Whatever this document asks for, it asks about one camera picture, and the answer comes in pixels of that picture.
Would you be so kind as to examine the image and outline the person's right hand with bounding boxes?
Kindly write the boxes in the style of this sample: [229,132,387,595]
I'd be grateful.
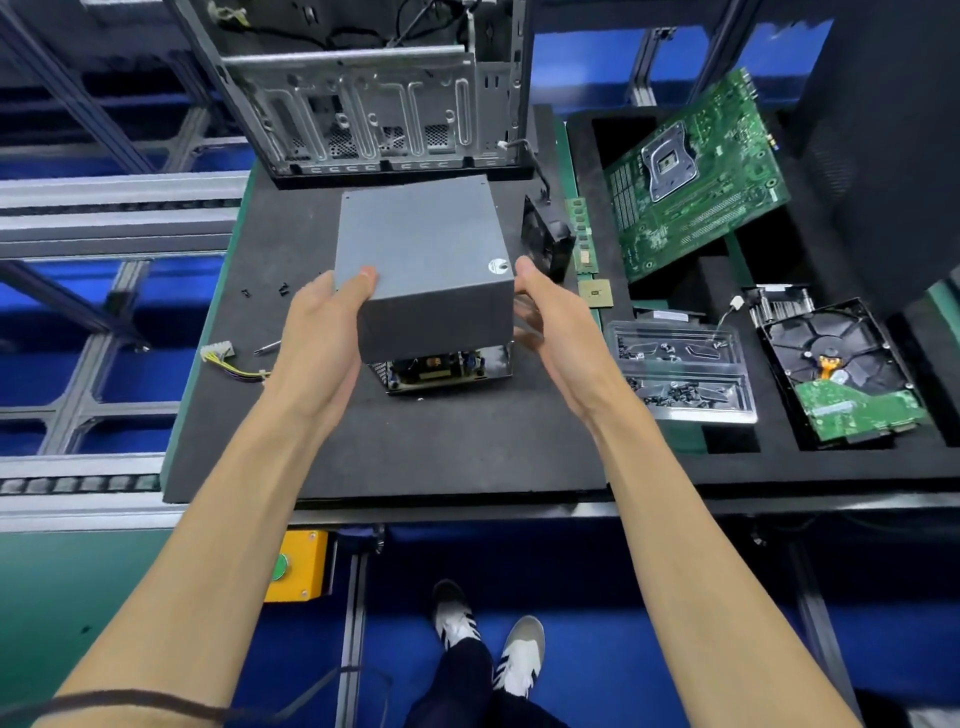
[511,255,650,432]

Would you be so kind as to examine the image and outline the person's left hand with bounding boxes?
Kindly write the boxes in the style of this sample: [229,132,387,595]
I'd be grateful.
[258,267,383,440]

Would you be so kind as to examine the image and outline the small black screws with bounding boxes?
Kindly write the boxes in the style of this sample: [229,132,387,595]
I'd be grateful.
[223,276,296,311]

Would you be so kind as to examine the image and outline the power supply metal base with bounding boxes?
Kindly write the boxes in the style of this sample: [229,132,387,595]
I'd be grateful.
[370,339,516,398]

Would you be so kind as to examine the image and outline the grey power supply cover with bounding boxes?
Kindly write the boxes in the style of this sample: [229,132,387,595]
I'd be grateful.
[331,175,521,366]

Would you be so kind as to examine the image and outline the person's right forearm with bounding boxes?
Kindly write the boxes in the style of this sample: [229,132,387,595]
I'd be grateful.
[592,393,864,728]

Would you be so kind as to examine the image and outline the person's left forearm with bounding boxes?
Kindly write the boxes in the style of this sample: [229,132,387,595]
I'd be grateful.
[37,405,354,728]

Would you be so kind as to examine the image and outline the person's left shoe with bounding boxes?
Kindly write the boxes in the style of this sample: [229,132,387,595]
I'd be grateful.
[430,577,483,651]

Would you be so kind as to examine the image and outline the person's shoe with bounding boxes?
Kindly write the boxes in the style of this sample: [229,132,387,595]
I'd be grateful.
[430,577,483,651]
[492,612,551,701]

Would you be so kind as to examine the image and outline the person's right shoe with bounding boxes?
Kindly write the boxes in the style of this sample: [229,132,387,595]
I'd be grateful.
[492,612,551,701]

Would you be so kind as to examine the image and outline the person's dark trousers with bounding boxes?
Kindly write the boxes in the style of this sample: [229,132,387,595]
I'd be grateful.
[402,637,572,728]

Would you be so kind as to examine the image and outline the green memory stick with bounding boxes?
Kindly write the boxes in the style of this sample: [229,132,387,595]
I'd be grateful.
[567,195,599,276]

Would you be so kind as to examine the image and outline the black cooling fan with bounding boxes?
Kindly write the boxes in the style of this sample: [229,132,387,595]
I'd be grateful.
[519,190,579,284]

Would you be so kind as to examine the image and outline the clear plastic screw tray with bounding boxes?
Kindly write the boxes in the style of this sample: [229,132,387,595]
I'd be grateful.
[606,318,761,426]

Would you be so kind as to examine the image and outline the black foam work mat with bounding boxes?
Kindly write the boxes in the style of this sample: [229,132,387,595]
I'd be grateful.
[160,150,611,506]

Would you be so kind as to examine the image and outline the yellow button box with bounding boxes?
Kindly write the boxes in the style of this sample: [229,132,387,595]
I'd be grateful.
[262,526,330,606]

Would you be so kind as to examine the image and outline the silver heatsink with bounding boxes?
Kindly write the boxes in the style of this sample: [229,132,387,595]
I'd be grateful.
[744,283,821,336]

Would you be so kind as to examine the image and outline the green motherboard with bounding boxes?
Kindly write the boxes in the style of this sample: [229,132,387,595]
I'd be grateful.
[606,64,794,285]

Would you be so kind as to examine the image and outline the silver computer tower chassis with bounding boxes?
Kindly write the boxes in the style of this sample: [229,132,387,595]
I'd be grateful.
[162,0,539,186]

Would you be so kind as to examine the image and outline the black hard disk drive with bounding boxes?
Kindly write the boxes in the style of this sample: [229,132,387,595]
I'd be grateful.
[756,297,930,449]

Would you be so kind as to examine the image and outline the black foam parts tray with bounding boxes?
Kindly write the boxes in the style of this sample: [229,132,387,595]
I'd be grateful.
[570,0,960,492]

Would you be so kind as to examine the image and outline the aluminium conveyor frame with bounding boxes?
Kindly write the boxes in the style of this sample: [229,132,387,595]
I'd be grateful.
[0,0,960,527]

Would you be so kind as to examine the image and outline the thin black cable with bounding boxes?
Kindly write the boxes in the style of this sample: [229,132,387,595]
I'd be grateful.
[0,664,396,728]

